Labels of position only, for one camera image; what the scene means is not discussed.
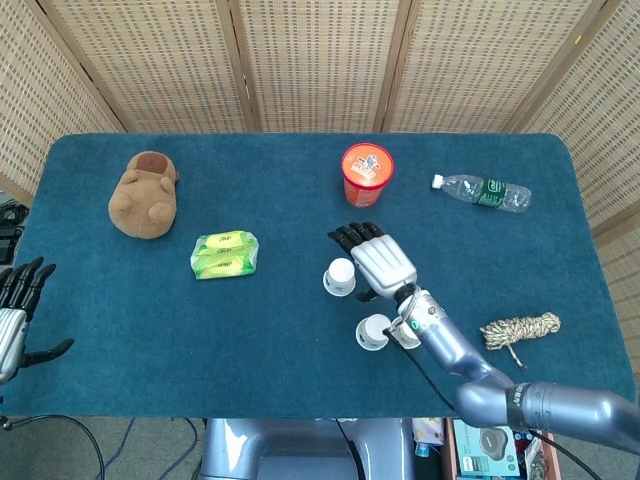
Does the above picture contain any black floor cable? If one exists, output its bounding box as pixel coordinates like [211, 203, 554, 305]
[0, 413, 107, 480]

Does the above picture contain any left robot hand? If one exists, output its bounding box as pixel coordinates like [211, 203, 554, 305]
[0, 257, 75, 385]

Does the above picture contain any green snack packet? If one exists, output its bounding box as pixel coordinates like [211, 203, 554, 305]
[189, 229, 260, 281]

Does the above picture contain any colourful snack package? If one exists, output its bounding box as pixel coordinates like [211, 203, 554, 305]
[411, 417, 446, 459]

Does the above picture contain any clear plastic water bottle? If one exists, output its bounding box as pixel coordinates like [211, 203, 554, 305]
[431, 173, 533, 215]

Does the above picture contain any blue carpet table cloth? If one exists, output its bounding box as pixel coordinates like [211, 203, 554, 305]
[0, 132, 637, 419]

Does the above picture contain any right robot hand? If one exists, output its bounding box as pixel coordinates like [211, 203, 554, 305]
[327, 221, 419, 304]

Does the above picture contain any brown plush toy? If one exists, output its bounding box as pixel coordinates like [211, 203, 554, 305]
[108, 151, 181, 240]

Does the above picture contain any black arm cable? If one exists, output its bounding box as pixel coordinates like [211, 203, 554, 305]
[382, 324, 459, 414]

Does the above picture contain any black equipment pile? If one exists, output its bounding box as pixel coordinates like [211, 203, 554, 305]
[0, 195, 27, 265]

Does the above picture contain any coiled striped rope bundle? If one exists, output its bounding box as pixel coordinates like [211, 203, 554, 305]
[479, 311, 562, 370]

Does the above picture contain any teal product box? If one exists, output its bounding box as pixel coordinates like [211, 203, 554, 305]
[452, 418, 522, 480]

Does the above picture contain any silver robot torso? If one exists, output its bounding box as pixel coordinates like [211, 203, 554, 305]
[198, 417, 417, 480]

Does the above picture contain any white cup blue flower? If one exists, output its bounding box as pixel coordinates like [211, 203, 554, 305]
[355, 313, 391, 351]
[322, 257, 357, 298]

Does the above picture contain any orange lidded snack tub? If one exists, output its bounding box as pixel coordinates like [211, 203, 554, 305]
[341, 142, 395, 208]

